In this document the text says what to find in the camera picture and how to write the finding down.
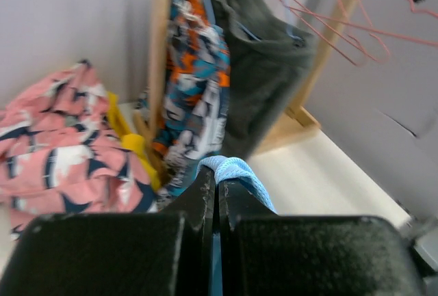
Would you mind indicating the light blue shorts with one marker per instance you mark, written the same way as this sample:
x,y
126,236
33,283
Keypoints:
x,y
227,168

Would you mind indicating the yellow shorts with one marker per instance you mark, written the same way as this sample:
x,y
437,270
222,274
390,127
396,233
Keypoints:
x,y
129,140

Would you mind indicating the multicolour patterned shorts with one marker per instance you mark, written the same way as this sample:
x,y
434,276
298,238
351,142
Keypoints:
x,y
191,125

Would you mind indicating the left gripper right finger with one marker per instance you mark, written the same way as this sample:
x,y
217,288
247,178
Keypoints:
x,y
268,254

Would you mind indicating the grey shorts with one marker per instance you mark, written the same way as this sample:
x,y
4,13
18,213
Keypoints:
x,y
270,59

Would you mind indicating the pink shark print shorts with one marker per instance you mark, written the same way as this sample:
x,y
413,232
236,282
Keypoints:
x,y
60,153

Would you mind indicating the wooden clothes rack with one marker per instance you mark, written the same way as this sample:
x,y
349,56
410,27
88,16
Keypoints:
x,y
282,117

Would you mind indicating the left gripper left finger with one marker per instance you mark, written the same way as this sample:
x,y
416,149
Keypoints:
x,y
163,253

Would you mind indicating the pink hanger of blue shorts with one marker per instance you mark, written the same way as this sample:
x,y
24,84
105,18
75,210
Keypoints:
x,y
337,26

